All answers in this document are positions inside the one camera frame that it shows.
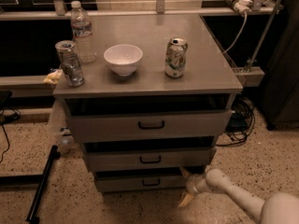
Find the clear plastic bag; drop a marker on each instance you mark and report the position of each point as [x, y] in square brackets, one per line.
[58, 127]

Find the metal diagonal rod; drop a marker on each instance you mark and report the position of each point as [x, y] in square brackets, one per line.
[257, 5]

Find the yellow crumpled wrapper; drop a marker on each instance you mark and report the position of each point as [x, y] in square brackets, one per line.
[53, 77]

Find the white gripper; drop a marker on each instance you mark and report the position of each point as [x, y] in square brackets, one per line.
[192, 183]

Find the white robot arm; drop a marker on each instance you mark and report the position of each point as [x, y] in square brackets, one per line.
[279, 208]

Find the green white soda can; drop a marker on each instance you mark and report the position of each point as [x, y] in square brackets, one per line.
[175, 58]

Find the white bowl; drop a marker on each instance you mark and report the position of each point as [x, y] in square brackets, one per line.
[123, 59]

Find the clear plastic water bottle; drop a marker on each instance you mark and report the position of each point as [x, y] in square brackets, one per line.
[82, 32]

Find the grey drawer cabinet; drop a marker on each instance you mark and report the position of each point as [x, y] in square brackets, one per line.
[207, 85]

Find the white power strip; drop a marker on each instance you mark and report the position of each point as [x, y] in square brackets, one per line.
[239, 6]

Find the silver tall can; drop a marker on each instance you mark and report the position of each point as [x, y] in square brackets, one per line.
[70, 63]

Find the black metal floor stand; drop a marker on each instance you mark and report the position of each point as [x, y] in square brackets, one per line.
[39, 180]

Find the grey drawer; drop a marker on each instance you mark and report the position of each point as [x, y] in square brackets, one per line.
[149, 159]
[91, 129]
[132, 180]

